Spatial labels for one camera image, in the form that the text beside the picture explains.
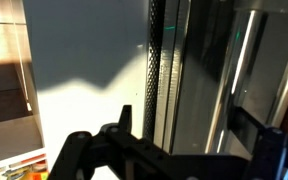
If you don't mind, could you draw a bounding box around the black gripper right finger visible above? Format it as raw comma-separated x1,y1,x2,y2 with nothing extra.
230,106,288,180

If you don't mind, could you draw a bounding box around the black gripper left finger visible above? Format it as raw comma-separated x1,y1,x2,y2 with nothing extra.
47,104,172,180

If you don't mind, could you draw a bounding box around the grey microwave oven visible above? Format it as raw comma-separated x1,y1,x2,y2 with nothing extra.
142,0,288,158

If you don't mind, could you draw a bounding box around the orange tool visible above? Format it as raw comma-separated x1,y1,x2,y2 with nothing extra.
25,170,49,180

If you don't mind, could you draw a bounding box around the glass microwave door with handle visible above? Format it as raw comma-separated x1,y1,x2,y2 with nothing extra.
142,0,262,157

